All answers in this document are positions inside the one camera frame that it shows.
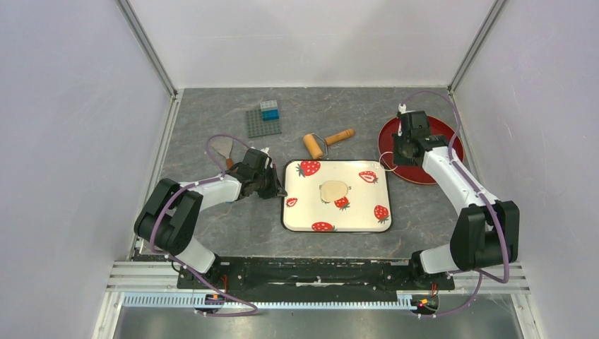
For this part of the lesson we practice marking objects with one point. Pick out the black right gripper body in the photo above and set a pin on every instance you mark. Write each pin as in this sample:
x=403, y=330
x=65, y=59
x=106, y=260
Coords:
x=399, y=153

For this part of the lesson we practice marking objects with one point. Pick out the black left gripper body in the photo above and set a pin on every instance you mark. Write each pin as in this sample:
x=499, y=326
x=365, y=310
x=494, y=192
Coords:
x=265, y=185

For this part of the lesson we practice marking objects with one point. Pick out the wooden dough roller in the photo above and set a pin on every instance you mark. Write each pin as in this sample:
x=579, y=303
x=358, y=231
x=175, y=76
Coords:
x=317, y=146

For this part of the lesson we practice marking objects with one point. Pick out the strawberry print enamel tray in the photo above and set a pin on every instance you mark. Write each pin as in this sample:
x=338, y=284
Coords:
x=365, y=209

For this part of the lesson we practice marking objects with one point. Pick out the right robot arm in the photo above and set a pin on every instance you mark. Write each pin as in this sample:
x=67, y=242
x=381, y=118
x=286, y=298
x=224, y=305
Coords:
x=487, y=229

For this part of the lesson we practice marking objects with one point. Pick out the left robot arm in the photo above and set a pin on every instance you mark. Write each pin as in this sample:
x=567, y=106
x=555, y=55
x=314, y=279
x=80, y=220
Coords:
x=168, y=219

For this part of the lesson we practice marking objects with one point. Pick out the white dough ball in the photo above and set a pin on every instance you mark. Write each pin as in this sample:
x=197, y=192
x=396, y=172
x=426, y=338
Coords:
x=333, y=190

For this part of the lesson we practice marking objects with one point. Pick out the grey lego baseplate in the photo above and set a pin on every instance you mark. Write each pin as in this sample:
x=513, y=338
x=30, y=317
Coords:
x=257, y=127

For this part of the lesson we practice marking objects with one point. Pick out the blue grey lego bricks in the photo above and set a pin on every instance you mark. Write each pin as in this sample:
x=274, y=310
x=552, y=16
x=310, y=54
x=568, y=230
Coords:
x=269, y=110

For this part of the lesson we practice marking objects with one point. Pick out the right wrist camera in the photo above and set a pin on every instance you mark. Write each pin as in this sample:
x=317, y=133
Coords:
x=402, y=109

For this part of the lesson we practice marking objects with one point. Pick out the metal scraper wooden handle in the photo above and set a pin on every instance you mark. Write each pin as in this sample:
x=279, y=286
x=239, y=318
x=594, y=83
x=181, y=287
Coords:
x=223, y=146

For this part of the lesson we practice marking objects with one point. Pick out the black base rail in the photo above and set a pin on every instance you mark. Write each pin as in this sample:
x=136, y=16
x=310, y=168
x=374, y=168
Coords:
x=292, y=279

